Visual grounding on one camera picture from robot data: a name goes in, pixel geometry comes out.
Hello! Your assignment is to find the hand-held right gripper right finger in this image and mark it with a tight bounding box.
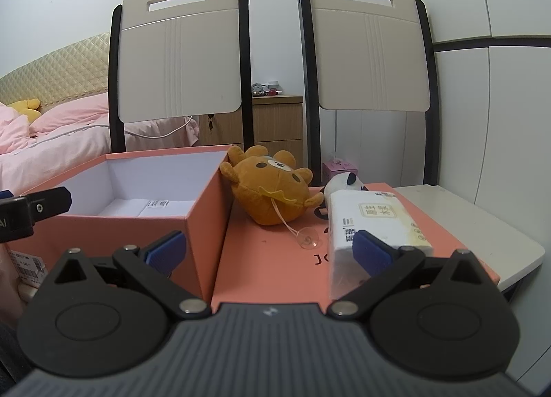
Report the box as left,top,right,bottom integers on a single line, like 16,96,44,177
327,230,487,319

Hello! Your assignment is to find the white tissue pack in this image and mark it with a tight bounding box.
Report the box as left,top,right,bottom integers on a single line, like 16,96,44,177
327,189,433,301

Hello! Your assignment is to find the brown bear plush toy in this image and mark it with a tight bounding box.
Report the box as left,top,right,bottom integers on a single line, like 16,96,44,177
219,145,324,249

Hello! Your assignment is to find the beige quilted bed headboard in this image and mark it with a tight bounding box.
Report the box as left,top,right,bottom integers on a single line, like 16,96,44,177
0,32,110,113

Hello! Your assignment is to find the small pink box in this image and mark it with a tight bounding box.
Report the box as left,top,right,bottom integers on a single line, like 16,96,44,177
323,156,360,186

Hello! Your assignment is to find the white desktop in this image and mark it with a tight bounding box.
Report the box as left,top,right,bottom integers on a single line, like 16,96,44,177
394,184,545,294

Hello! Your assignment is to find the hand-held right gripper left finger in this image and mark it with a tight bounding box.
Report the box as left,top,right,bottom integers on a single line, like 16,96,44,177
54,231,211,320

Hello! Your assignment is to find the orange box lid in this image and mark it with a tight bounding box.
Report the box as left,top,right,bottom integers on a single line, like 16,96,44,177
211,182,501,312

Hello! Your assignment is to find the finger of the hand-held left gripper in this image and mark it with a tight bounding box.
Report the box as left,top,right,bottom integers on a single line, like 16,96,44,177
19,186,72,222

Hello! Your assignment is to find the wooden nightstand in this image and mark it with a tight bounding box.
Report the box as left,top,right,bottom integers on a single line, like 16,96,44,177
198,94,304,169

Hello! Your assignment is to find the beige chair with black frame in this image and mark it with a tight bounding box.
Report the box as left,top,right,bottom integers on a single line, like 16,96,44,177
108,0,254,154
297,0,440,186

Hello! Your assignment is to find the white cable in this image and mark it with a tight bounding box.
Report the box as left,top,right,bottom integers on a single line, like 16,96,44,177
125,115,194,140

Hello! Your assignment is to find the orange cardboard box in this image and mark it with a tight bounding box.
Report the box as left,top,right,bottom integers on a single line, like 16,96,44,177
9,145,239,301

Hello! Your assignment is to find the white wardrobe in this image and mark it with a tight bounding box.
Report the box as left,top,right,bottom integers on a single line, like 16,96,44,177
325,0,551,243

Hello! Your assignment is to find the panda plush toy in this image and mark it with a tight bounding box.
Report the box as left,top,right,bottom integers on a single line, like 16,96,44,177
316,172,368,219

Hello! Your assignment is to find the yellow plush toy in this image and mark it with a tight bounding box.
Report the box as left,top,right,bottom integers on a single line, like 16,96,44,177
9,98,42,124

